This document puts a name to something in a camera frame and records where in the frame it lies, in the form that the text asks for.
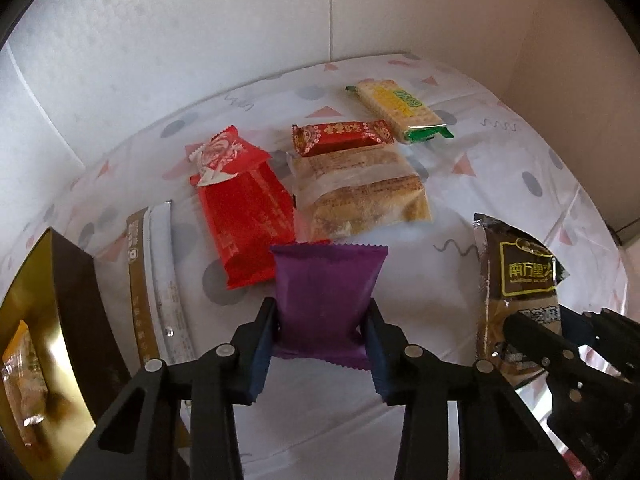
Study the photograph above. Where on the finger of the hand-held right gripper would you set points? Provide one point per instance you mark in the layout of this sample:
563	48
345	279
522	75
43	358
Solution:
610	330
530	332

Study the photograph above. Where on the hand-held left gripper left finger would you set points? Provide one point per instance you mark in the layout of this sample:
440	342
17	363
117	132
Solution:
260	357

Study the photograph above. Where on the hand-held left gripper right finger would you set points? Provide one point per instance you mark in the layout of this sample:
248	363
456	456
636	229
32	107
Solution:
376	357

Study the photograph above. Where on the dark brown snack packet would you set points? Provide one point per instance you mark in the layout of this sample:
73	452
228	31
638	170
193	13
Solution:
520	270

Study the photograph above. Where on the purple snack packet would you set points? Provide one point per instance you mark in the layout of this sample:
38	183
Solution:
325	300

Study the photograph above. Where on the large red snack packet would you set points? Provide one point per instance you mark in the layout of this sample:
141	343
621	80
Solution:
245	220

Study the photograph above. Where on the translucent brown pastry packet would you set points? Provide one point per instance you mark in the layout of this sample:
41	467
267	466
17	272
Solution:
360	195

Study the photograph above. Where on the gold box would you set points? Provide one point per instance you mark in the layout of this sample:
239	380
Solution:
55	320

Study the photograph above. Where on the yellow green cracker packet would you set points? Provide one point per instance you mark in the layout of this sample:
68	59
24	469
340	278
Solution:
395	102

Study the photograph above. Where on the gold white box lid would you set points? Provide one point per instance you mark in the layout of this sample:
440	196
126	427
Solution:
160	280

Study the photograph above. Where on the small red candy packet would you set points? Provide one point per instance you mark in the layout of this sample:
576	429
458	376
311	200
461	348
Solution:
340	136

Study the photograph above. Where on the orange snack packet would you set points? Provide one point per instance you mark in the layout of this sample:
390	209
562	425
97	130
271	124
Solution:
25	385

